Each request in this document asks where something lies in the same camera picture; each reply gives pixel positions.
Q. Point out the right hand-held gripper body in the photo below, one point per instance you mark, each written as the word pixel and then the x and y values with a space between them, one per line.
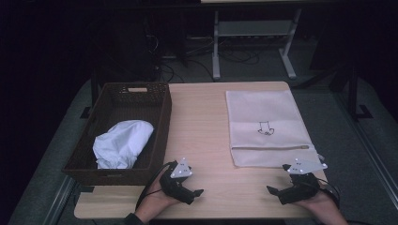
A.
pixel 303 187

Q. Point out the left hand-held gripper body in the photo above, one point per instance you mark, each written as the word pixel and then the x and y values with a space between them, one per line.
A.
pixel 175 187

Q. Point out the brown woven basket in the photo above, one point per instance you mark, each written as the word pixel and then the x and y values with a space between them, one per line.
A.
pixel 162 125

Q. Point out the white garment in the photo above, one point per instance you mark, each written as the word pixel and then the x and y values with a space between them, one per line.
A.
pixel 122 140

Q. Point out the white zippered fabric bag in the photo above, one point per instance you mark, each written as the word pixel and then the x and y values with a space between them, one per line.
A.
pixel 259 106

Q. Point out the person's left hand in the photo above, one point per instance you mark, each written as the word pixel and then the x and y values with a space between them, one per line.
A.
pixel 156 201

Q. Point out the person's right hand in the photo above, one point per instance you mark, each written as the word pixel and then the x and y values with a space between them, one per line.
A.
pixel 322 203

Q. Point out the black metal stand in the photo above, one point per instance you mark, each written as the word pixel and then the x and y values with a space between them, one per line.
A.
pixel 94 90
pixel 352 93

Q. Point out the grey power strip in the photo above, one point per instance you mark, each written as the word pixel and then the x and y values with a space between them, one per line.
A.
pixel 256 37

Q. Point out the white metal rack stand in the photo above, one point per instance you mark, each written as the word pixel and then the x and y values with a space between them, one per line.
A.
pixel 253 28

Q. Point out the aluminium floor rail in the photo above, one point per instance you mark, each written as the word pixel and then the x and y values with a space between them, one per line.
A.
pixel 370 149
pixel 61 200

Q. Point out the black table bracket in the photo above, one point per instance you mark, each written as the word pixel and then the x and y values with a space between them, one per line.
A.
pixel 86 189

